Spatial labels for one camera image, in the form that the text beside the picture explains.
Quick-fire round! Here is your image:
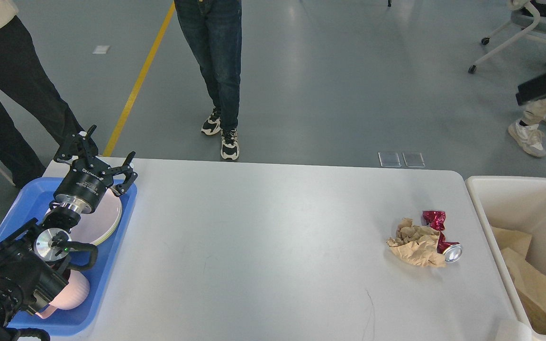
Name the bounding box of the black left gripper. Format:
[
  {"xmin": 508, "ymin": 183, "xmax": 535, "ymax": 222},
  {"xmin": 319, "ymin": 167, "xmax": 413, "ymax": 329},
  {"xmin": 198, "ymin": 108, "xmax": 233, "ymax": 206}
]
[{"xmin": 54, "ymin": 125, "xmax": 138, "ymax": 214}]

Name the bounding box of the pink plate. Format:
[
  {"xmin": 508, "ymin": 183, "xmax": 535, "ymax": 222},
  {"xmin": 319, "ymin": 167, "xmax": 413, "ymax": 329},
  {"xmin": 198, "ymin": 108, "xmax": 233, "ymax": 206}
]
[{"xmin": 70, "ymin": 188, "xmax": 123, "ymax": 245}]

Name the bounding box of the person in blue jeans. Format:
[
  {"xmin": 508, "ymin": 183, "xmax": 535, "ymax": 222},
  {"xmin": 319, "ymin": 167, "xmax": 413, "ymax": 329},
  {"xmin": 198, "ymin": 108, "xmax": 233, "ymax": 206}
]
[{"xmin": 174, "ymin": 0, "xmax": 242, "ymax": 161}]

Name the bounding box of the person in cream sweater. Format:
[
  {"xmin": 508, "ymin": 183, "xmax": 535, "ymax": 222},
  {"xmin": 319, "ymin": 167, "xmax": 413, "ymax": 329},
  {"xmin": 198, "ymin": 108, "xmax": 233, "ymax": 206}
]
[{"xmin": 0, "ymin": 0, "xmax": 82, "ymax": 188}]

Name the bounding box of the brown paper ball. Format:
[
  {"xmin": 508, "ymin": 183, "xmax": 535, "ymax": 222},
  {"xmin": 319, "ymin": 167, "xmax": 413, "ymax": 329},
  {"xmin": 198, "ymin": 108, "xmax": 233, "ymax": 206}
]
[{"xmin": 386, "ymin": 218, "xmax": 446, "ymax": 268}]

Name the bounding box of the white office chair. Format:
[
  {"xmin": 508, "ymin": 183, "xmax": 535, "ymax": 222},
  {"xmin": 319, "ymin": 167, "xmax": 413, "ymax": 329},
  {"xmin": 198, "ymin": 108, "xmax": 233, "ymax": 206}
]
[{"xmin": 468, "ymin": 0, "xmax": 546, "ymax": 74}]

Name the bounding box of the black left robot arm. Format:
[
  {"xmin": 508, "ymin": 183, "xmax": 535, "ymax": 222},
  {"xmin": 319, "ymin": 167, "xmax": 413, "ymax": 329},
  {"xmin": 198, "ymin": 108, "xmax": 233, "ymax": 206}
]
[{"xmin": 0, "ymin": 126, "xmax": 138, "ymax": 341}]

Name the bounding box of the blue plastic tray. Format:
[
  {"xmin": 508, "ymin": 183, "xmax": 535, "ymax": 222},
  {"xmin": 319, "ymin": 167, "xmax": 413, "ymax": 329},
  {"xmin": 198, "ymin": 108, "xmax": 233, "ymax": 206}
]
[{"xmin": 0, "ymin": 177, "xmax": 138, "ymax": 337}]

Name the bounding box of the brown paper bag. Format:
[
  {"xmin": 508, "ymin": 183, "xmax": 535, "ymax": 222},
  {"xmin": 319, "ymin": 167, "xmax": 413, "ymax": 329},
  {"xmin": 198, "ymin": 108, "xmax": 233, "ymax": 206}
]
[{"xmin": 500, "ymin": 248, "xmax": 546, "ymax": 335}]

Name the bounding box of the pink mug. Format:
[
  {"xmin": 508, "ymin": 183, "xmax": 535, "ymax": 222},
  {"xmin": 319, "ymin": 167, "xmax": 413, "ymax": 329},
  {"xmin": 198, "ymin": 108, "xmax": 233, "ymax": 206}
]
[{"xmin": 36, "ymin": 270, "xmax": 90, "ymax": 319}]

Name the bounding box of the green plate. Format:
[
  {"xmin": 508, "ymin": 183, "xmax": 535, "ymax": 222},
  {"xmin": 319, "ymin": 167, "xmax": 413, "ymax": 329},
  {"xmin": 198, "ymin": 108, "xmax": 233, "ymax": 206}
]
[{"xmin": 91, "ymin": 211, "xmax": 122, "ymax": 245}]

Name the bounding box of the beige plastic bin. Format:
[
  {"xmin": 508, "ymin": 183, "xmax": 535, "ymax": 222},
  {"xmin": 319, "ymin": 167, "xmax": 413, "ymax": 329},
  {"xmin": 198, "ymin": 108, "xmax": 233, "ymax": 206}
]
[{"xmin": 465, "ymin": 176, "xmax": 546, "ymax": 341}]

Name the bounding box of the crushed red can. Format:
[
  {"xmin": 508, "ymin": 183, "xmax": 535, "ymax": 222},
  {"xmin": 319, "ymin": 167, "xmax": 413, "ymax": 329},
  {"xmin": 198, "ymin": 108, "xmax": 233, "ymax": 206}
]
[{"xmin": 422, "ymin": 210, "xmax": 463, "ymax": 263}]

